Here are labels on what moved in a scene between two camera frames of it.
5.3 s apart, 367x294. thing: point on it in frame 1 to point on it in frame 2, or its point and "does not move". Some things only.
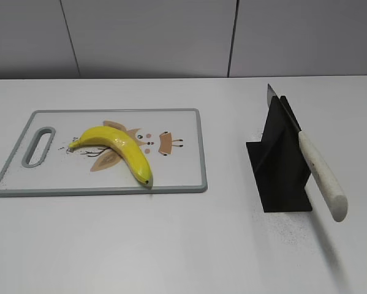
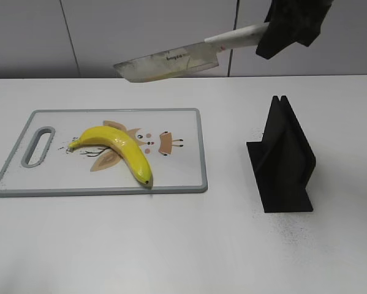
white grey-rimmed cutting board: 40,163 does not move
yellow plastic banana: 114,138 does not move
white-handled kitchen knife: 323,180 to 187,59
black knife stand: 278,168 does not move
